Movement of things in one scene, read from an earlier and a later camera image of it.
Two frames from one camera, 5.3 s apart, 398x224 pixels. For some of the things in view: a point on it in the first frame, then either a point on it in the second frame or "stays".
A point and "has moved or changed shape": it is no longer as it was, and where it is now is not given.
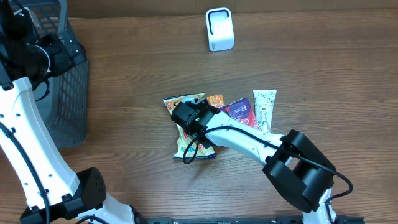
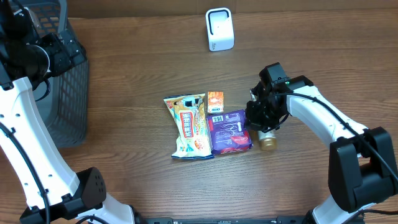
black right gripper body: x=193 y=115 -> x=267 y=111
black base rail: x=277 y=220 stays
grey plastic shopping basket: x=65 y=107 stays
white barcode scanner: x=220 y=30 stays
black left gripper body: x=60 y=60 stays
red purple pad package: x=242 y=111 has moved or changed shape
